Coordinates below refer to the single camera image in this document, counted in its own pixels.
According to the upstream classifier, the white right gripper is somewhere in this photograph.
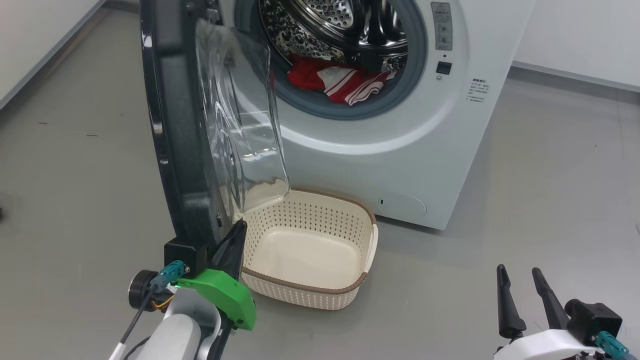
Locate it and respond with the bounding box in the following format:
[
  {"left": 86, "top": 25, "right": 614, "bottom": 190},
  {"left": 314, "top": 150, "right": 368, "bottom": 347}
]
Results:
[{"left": 492, "top": 264, "right": 608, "bottom": 360}]

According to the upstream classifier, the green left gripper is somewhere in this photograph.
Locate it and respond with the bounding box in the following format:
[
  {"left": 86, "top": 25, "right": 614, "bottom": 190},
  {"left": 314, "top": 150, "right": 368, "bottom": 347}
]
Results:
[{"left": 176, "top": 219, "right": 257, "bottom": 332}]

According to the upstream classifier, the black glass washing machine door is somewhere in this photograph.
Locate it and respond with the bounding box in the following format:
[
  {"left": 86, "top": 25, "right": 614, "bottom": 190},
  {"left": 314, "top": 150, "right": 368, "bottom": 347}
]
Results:
[{"left": 139, "top": 0, "right": 291, "bottom": 251}]

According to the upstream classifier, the plain red garment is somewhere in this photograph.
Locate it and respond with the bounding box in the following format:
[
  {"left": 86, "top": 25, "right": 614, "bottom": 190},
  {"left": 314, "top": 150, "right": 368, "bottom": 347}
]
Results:
[{"left": 286, "top": 54, "right": 346, "bottom": 92}]

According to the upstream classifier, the red white striped jersey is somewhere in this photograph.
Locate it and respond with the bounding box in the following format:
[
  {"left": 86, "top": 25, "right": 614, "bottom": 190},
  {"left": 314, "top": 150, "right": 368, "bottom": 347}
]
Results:
[{"left": 316, "top": 65, "right": 397, "bottom": 107}]

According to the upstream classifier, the cream perforated laundry basket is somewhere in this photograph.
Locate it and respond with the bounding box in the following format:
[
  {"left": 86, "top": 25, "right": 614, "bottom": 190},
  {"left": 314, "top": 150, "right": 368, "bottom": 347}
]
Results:
[{"left": 239, "top": 187, "right": 379, "bottom": 311}]

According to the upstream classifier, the white front-load washing machine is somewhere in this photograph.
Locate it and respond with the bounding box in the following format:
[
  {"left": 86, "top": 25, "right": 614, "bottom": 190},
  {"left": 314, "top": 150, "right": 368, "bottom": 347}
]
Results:
[{"left": 220, "top": 0, "right": 537, "bottom": 231}]

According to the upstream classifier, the perforated steel washer drum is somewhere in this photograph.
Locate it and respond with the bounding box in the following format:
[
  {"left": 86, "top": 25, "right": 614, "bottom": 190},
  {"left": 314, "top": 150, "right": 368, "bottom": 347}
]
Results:
[{"left": 257, "top": 0, "right": 408, "bottom": 71}]

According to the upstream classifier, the grey warning label sticker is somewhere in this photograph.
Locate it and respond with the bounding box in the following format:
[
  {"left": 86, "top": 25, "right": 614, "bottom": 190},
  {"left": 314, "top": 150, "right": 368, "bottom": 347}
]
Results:
[{"left": 431, "top": 1, "right": 453, "bottom": 52}]

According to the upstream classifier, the left cable with teal connector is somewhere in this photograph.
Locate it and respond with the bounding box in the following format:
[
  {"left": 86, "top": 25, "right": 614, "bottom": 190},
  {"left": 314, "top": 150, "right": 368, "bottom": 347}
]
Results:
[{"left": 107, "top": 260, "right": 191, "bottom": 360}]

